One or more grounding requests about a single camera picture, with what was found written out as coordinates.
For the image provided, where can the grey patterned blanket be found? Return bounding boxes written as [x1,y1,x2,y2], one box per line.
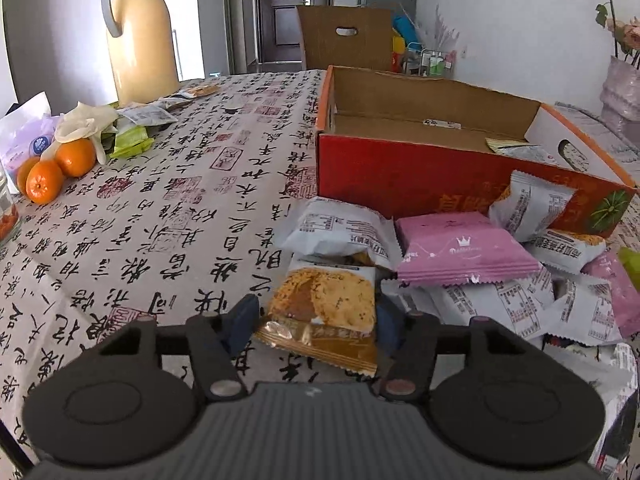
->
[552,102,640,191]

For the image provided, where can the wooden chair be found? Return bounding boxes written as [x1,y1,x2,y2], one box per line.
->
[296,5,396,73]

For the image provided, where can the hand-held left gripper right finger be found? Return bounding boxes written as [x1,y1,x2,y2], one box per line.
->
[376,299,543,403]

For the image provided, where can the yellow thermos jug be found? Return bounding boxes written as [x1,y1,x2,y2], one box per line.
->
[101,0,181,108]

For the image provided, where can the white foil packet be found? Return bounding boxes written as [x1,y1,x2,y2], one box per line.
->
[497,144,561,166]

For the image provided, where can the red cardboard box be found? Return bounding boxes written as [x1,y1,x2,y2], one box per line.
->
[315,65,638,238]

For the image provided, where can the white plastic bag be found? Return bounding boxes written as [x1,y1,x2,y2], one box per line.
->
[0,115,58,181]

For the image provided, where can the orange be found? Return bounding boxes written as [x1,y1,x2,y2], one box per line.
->
[16,156,41,196]
[54,137,97,178]
[26,160,65,205]

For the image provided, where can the blue plastic item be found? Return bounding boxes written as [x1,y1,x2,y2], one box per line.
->
[392,14,418,48]

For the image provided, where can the orange cookie snack packet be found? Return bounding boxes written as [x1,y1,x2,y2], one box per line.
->
[252,255,381,378]

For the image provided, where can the white feather decoration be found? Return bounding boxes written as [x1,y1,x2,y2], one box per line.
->
[432,5,458,56]

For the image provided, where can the dark brown door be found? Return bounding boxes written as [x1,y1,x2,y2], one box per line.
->
[255,0,333,68]

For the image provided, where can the pink snack packet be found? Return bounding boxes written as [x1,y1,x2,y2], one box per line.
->
[395,212,543,286]
[582,250,640,341]

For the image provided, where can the pile of white snack packets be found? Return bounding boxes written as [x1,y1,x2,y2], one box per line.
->
[277,170,640,396]

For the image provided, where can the light green crumpled packet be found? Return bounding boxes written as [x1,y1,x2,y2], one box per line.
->
[109,125,155,158]

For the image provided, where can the pink textured vase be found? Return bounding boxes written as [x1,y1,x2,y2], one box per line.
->
[599,55,640,121]

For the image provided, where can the small brown snack packet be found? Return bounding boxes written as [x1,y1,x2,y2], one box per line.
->
[172,84,221,103]

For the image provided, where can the white printed sachets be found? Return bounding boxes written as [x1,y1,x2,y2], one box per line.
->
[117,100,178,128]

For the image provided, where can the clear glass jar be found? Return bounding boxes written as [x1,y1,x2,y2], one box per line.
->
[0,160,21,246]

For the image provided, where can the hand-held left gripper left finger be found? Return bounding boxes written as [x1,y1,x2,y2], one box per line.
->
[97,294,261,402]

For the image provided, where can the green snack packet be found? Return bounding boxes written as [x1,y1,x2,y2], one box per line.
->
[617,247,640,278]

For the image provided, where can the pale yellow packet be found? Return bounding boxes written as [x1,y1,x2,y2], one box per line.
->
[485,137,531,153]

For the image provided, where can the small wire cart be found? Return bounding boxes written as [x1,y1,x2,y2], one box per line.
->
[405,47,456,78]

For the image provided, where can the dried pink roses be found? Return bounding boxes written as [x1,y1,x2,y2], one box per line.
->
[585,0,640,68]

